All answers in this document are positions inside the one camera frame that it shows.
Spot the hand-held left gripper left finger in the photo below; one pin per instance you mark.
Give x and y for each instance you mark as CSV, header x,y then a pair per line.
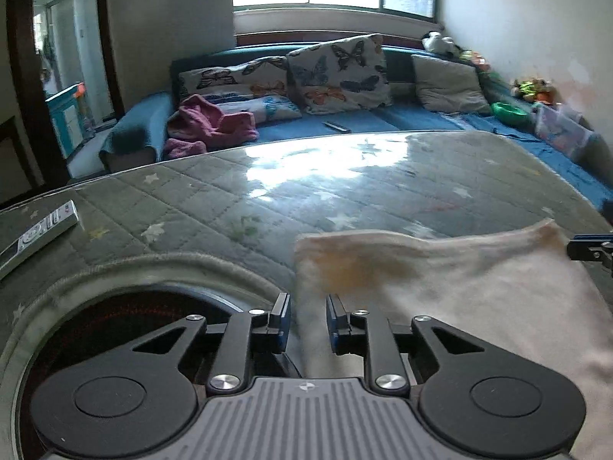
x,y
283,318

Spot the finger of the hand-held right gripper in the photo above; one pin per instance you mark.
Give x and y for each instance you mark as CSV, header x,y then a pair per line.
x,y
586,249

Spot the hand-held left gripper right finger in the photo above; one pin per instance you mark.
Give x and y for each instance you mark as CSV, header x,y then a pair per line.
x,y
335,326

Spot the cream cloth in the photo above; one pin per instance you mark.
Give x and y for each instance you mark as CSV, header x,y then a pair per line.
x,y
455,287

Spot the clear plastic box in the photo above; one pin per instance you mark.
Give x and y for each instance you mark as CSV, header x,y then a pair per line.
x,y
560,132

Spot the round table with hotplate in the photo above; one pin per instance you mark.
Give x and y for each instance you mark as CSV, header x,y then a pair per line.
x,y
191,201

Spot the green bowl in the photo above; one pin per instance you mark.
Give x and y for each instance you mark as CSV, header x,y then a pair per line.
x,y
510,112

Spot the round black induction cooktop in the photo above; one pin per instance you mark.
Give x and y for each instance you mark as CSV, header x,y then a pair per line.
x,y
119,311

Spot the green and orange toy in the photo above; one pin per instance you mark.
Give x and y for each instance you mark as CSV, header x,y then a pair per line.
x,y
531,90

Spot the black remote control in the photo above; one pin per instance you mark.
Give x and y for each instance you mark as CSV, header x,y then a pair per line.
x,y
337,127

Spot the pink garment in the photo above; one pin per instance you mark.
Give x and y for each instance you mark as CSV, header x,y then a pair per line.
x,y
210,122

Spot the blue print white pillow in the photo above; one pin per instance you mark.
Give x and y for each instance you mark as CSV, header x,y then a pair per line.
x,y
268,108

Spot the blue sofa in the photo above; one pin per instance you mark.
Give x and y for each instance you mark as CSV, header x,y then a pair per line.
x,y
416,117

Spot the plain grey cushion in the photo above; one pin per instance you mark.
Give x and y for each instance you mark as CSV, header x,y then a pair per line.
x,y
448,84

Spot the long butterfly print cushion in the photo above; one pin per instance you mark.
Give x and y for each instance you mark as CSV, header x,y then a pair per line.
x,y
230,76

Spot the large butterfly print cushion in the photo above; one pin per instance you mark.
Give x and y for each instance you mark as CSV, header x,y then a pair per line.
x,y
335,72

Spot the black and white plush toy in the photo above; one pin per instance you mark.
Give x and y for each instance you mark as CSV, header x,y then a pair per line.
x,y
438,42

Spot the silver remote control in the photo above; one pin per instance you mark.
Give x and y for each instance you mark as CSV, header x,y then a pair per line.
x,y
38,235

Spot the blue and white cabinet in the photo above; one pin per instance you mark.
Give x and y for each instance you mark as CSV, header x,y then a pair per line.
x,y
64,120

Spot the hanging garment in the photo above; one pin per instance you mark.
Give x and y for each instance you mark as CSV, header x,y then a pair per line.
x,y
49,52

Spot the dark wooden door frame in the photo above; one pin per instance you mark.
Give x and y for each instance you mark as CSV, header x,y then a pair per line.
x,y
33,96

